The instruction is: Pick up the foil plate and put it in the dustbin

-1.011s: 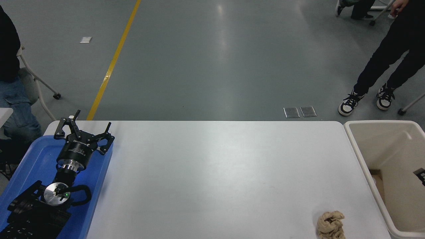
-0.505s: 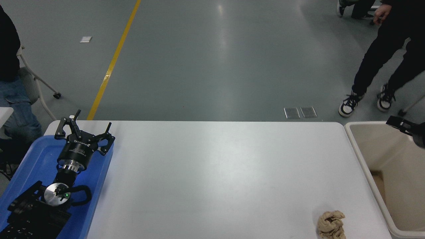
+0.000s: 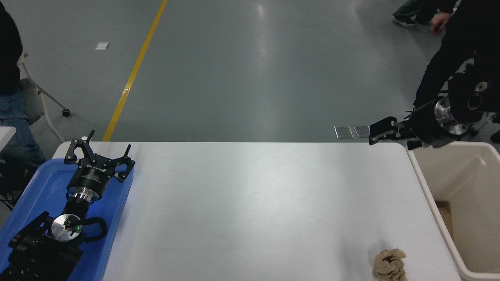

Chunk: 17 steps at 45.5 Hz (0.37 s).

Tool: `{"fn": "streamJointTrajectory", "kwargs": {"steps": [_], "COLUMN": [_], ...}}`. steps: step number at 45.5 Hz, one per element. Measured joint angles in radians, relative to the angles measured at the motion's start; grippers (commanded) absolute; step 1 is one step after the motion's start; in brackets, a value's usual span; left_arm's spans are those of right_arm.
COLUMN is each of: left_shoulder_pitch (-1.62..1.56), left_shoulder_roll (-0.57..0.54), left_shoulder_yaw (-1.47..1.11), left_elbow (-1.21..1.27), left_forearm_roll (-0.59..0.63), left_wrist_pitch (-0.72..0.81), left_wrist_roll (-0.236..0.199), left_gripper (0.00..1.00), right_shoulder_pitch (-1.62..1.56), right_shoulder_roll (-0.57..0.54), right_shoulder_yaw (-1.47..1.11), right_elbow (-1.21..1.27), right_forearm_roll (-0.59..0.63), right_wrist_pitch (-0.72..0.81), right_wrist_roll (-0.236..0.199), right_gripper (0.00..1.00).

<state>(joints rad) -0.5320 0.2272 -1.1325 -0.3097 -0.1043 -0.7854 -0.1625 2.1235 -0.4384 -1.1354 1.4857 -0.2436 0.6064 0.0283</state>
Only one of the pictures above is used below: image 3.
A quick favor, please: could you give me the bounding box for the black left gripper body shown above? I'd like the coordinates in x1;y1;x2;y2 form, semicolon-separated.
66;155;118;194

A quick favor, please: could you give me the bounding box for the grey chair with white frame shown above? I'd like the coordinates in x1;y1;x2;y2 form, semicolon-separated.
16;52;71;143

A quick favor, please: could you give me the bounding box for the crumpled tan paper ball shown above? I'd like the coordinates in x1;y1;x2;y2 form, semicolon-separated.
373;249;407;281

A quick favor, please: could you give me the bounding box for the large pale bin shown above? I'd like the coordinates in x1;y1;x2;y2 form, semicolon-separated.
406;141;500;281

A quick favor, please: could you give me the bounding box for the blue plastic tray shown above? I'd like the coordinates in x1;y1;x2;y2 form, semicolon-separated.
0;158;134;281

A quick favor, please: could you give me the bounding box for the person's hand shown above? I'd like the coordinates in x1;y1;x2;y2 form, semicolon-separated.
430;11;453;35

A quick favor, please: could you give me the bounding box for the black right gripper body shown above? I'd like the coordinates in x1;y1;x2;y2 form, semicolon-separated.
410;100;450;148

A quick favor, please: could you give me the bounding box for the small white side table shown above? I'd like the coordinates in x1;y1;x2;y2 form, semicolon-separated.
0;126;17;152

